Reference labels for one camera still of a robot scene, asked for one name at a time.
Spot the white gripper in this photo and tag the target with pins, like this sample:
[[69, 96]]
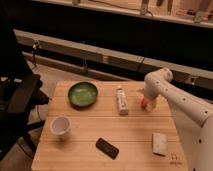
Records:
[[149, 95]]

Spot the red pepper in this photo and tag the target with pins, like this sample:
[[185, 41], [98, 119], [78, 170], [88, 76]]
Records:
[[144, 103]]

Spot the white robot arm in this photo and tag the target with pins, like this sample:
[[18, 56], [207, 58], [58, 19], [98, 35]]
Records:
[[201, 112]]

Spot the green ceramic bowl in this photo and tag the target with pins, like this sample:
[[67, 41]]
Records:
[[82, 94]]

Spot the white tube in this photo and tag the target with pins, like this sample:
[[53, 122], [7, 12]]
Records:
[[121, 101]]

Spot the beige sponge block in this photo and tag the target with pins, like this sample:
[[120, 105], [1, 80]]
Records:
[[159, 144]]

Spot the black remote control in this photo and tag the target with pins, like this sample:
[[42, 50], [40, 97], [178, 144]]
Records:
[[107, 148]]

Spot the black chair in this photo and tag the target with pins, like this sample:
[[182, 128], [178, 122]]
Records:
[[20, 91]]

